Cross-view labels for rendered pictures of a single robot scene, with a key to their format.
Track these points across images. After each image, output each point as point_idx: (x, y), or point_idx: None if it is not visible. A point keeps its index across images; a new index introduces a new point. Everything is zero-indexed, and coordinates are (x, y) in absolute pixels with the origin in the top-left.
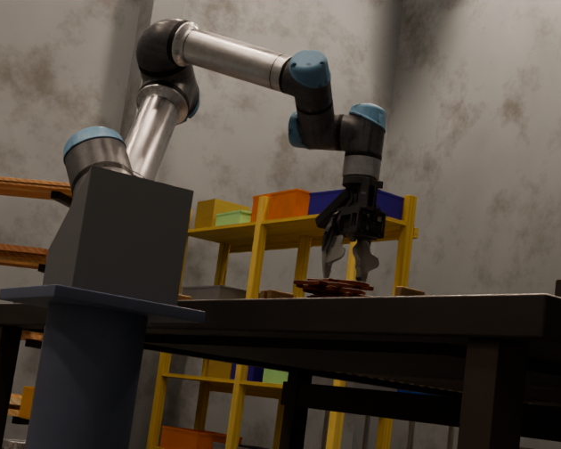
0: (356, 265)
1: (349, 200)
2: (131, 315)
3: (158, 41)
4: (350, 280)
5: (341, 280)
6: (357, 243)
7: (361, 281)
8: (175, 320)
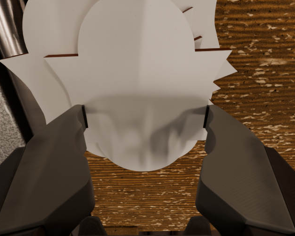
0: (208, 135)
1: None
2: None
3: None
4: (115, 163)
5: (101, 150)
6: (233, 221)
7: (140, 171)
8: None
